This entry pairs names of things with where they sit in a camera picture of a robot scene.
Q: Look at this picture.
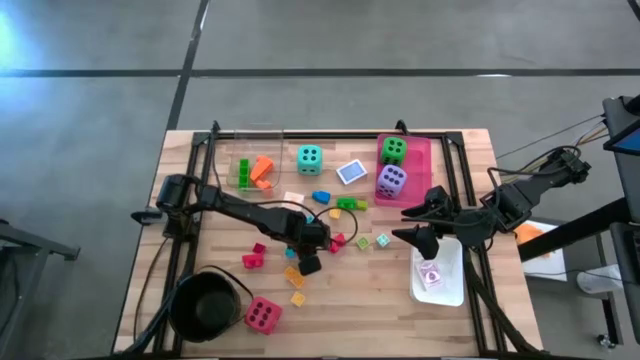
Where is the green foam die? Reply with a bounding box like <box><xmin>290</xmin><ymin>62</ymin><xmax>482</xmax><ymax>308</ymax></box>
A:
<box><xmin>380</xmin><ymin>135</ymin><xmax>409</xmax><ymax>167</ymax></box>

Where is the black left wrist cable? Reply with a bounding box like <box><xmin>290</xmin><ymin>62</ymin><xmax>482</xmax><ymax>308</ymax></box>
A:
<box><xmin>313</xmin><ymin>206</ymin><xmax>359</xmax><ymax>247</ymax></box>

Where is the pink plastic bin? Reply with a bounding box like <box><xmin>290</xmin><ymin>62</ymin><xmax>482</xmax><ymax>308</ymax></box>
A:
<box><xmin>374</xmin><ymin>132</ymin><xmax>433</xmax><ymax>209</ymax></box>

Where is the purple foam die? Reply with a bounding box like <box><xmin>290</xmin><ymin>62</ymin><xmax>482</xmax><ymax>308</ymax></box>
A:
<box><xmin>375</xmin><ymin>164</ymin><xmax>409</xmax><ymax>199</ymax></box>

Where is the red foam die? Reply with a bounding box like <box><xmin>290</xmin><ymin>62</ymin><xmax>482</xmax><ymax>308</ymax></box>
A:
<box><xmin>243</xmin><ymin>295</ymin><xmax>284</xmax><ymax>336</ymax></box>

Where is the black monitor blue screen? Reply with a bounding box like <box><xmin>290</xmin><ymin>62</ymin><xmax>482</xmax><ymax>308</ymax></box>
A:
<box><xmin>601</xmin><ymin>94</ymin><xmax>640</xmax><ymax>224</ymax></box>

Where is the grey metal stand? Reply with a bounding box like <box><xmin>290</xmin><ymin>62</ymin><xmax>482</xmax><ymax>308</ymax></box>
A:
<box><xmin>0</xmin><ymin>218</ymin><xmax>81</xmax><ymax>360</ymax></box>

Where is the white bag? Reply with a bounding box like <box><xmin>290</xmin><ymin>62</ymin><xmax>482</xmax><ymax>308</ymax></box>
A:
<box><xmin>576</xmin><ymin>268</ymin><xmax>626</xmax><ymax>296</ymax></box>

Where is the white sheet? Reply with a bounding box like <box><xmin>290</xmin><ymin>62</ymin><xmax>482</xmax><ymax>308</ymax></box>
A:
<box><xmin>519</xmin><ymin>218</ymin><xmax>569</xmax><ymax>282</ymax></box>

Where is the orange-yellow six-stud brick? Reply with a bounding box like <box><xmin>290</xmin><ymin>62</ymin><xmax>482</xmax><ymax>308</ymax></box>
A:
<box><xmin>283</xmin><ymin>265</ymin><xmax>307</xmax><ymax>290</ymax></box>

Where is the orange object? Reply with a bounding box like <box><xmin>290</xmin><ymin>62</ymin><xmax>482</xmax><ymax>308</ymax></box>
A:
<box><xmin>514</xmin><ymin>223</ymin><xmax>551</xmax><ymax>257</ymax></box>

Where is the black stand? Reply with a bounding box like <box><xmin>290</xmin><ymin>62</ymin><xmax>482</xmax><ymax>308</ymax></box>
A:
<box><xmin>608</xmin><ymin>222</ymin><xmax>640</xmax><ymax>346</ymax></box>

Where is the orange toy block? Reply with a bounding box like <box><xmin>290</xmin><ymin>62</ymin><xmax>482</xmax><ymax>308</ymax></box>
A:
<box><xmin>249</xmin><ymin>155</ymin><xmax>276</xmax><ymax>191</ymax></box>

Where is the black bucket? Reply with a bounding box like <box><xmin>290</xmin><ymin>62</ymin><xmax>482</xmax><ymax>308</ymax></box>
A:
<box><xmin>168</xmin><ymin>270</ymin><xmax>243</xmax><ymax>344</ymax></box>

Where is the clear plastic bin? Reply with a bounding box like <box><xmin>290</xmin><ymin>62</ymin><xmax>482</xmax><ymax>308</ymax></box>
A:
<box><xmin>226</xmin><ymin>128</ymin><xmax>285</xmax><ymax>194</ymax></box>

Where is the black diagonal bar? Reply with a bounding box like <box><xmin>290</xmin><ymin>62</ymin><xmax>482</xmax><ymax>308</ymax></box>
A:
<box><xmin>517</xmin><ymin>197</ymin><xmax>640</xmax><ymax>262</ymax></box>

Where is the black aluminium table frame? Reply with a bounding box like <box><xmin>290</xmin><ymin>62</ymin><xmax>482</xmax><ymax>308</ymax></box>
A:
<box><xmin>149</xmin><ymin>119</ymin><xmax>544</xmax><ymax>359</ymax></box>

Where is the teal foam die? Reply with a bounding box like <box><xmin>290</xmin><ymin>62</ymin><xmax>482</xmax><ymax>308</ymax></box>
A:
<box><xmin>296</xmin><ymin>144</ymin><xmax>324</xmax><ymax>177</ymax></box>

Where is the yellow white cable bundle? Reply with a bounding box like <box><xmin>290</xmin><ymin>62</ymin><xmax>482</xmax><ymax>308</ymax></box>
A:
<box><xmin>494</xmin><ymin>113</ymin><xmax>609</xmax><ymax>184</ymax></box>

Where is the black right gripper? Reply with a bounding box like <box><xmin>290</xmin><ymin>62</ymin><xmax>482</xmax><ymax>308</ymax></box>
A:
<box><xmin>391</xmin><ymin>185</ymin><xmax>464</xmax><ymax>260</ymax></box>

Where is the purple white card box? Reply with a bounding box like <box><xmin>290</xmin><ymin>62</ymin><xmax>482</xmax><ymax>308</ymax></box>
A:
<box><xmin>417</xmin><ymin>259</ymin><xmax>445</xmax><ymax>291</ymax></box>

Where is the blue white card box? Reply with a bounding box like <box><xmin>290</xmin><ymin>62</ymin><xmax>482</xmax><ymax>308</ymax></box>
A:
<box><xmin>335</xmin><ymin>158</ymin><xmax>369</xmax><ymax>186</ymax></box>

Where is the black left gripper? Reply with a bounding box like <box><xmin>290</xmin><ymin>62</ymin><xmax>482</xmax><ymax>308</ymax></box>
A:
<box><xmin>284</xmin><ymin>214</ymin><xmax>332</xmax><ymax>277</ymax></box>

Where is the white plastic tray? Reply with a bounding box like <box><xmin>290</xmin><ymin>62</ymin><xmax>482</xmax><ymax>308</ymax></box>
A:
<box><xmin>409</xmin><ymin>234</ymin><xmax>466</xmax><ymax>308</ymax></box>

